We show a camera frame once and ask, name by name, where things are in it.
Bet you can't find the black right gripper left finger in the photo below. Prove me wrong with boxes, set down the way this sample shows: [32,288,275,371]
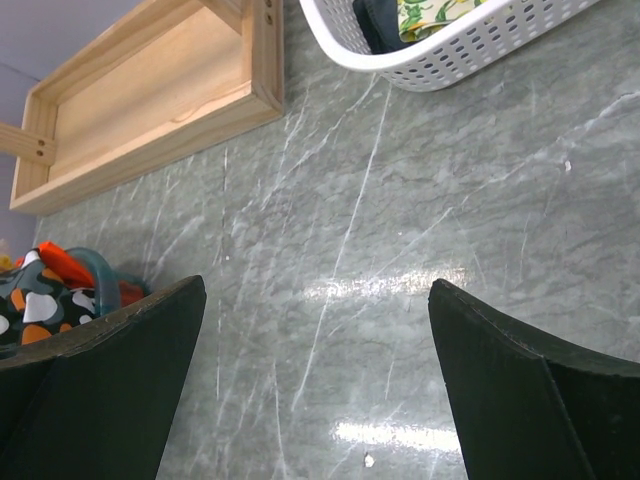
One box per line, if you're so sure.
[1,275,207,479]

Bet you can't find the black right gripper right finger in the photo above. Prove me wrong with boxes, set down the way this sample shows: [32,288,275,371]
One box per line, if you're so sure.
[428,279,639,479]

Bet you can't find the camouflage print shorts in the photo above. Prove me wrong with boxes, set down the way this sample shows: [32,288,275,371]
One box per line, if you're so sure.
[1,249,97,357]

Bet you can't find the orange shorts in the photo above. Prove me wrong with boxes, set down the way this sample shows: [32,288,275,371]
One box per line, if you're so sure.
[14,241,146,307]

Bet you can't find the wooden hanger rack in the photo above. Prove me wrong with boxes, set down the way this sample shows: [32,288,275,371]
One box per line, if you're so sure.
[1,1,284,215]

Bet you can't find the white perforated plastic basket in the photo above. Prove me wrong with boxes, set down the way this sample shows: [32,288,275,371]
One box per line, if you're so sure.
[301,1,594,92]

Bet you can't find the lemon print cloth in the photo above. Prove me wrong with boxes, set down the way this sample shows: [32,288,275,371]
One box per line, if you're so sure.
[397,0,485,43]

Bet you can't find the dark navy folded cloth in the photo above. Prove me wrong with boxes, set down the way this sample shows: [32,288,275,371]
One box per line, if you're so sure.
[352,0,410,55]

